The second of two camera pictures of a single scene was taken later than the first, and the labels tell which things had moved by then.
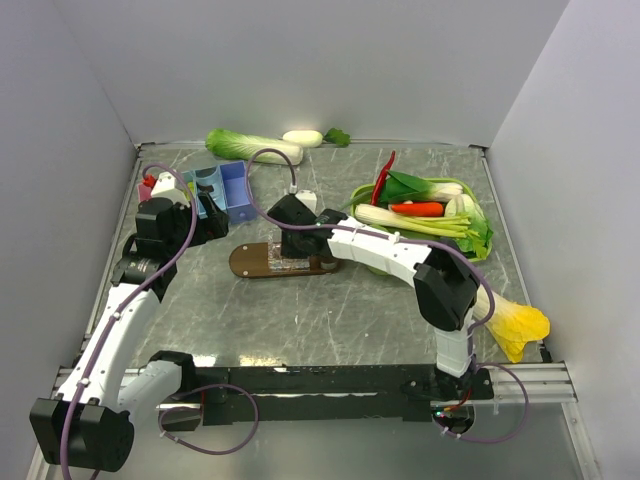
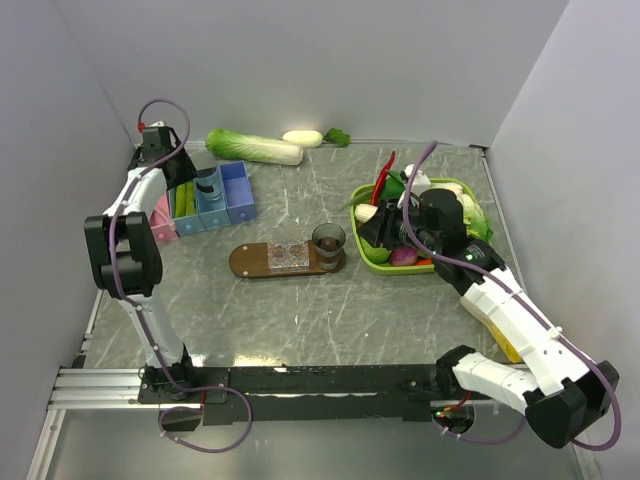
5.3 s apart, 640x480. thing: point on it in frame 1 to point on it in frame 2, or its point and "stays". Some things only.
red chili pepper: x=382 y=179 stays
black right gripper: x=288 y=251 to x=381 y=226
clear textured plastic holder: x=276 y=263 stays
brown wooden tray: x=251 y=260 stays
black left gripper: x=179 y=210 to x=189 y=169
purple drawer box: x=236 y=192 stays
